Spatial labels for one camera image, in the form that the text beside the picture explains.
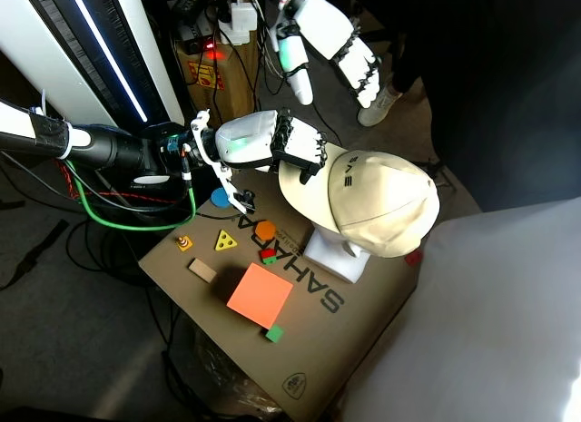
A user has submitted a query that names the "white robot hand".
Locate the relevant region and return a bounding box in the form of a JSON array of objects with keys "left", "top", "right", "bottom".
[
  {"left": 212, "top": 108, "right": 330, "bottom": 186},
  {"left": 271, "top": 0, "right": 382, "bottom": 110}
]

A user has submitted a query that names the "beige baseball cap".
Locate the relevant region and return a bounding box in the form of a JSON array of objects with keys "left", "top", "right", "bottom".
[{"left": 277, "top": 144, "right": 441, "bottom": 260}]

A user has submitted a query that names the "white mannequin head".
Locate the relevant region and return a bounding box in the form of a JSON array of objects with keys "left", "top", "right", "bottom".
[{"left": 302, "top": 225, "right": 372, "bottom": 285}]

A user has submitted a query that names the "cardboard box with red labels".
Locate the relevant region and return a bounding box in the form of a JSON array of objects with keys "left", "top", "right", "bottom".
[{"left": 174, "top": 31, "right": 261, "bottom": 123}]

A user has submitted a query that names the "white power adapter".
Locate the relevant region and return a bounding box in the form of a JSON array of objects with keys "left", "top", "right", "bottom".
[{"left": 230, "top": 1, "right": 259, "bottom": 34}]

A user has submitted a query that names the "orange hexagon block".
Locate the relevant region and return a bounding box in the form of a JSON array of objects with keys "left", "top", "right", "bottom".
[{"left": 253, "top": 220, "right": 277, "bottom": 241}]

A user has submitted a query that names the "person's shoe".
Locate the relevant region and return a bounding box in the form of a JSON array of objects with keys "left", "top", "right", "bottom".
[{"left": 357, "top": 83, "right": 404, "bottom": 128}]

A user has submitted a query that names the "yellow triangle block with holes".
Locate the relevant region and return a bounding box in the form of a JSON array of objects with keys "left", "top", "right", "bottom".
[{"left": 213, "top": 229, "right": 239, "bottom": 252}]

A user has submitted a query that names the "plain wooden block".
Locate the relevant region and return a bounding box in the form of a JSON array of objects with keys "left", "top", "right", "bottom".
[{"left": 187, "top": 258, "right": 218, "bottom": 284}]

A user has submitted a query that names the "orange box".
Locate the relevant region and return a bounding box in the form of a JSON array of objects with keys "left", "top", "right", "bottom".
[{"left": 225, "top": 262, "right": 295, "bottom": 330}]

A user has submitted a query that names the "black tripod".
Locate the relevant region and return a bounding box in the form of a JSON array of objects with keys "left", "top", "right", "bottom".
[{"left": 421, "top": 156, "right": 451, "bottom": 190}]

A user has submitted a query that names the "brown cardboard box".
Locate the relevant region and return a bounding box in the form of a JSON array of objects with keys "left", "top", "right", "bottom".
[{"left": 138, "top": 167, "right": 455, "bottom": 422}]

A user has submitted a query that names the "white tower with light strip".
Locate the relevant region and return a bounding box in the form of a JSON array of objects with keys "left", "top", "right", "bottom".
[{"left": 0, "top": 0, "right": 186, "bottom": 129}]

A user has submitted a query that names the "clear plastic bag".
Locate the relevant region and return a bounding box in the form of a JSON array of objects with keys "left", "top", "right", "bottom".
[{"left": 181, "top": 321, "right": 285, "bottom": 422}]

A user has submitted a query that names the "white backdrop cloth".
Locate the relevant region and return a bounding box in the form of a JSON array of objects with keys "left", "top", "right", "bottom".
[{"left": 335, "top": 197, "right": 581, "bottom": 422}]

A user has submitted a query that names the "green cable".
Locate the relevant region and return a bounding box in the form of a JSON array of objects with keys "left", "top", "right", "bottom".
[{"left": 63, "top": 160, "right": 200, "bottom": 233}]

